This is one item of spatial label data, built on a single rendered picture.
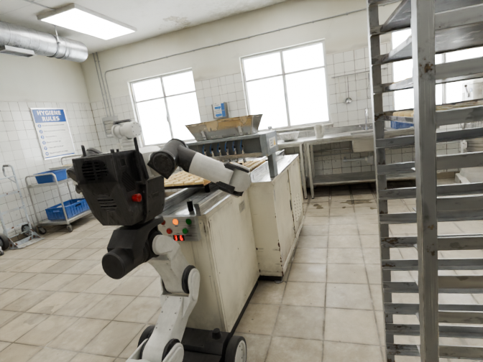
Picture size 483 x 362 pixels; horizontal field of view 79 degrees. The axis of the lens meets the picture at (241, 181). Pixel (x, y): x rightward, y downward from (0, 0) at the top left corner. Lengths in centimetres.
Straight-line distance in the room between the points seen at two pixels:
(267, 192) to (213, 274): 76
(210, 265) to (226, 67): 424
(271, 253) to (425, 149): 178
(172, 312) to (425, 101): 138
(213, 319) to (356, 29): 448
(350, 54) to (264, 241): 360
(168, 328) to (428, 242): 121
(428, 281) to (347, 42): 463
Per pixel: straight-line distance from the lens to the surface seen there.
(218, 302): 179
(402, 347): 147
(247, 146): 221
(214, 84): 550
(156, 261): 151
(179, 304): 162
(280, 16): 536
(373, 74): 112
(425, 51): 68
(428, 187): 70
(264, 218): 221
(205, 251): 165
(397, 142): 113
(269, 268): 238
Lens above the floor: 128
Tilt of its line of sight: 11 degrees down
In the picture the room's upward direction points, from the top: 8 degrees counter-clockwise
